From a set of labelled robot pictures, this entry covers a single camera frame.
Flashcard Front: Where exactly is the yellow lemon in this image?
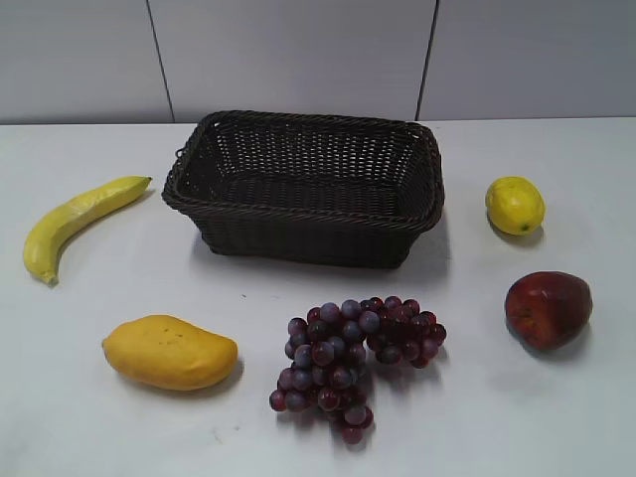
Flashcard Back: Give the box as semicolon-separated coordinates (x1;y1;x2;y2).
485;176;546;237

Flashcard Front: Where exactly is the black wicker basket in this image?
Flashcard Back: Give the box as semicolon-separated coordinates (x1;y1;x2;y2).
162;110;445;269

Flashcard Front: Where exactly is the red grape bunch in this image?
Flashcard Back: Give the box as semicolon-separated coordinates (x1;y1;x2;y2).
268;295;447;446

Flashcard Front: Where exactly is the yellow mango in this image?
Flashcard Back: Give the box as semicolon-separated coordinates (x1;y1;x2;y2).
101;315;239;392

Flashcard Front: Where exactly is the red apple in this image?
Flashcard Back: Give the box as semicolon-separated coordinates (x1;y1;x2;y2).
504;271;593;352

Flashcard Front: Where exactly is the yellow banana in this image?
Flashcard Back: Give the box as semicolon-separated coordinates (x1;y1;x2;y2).
23;176;152;286

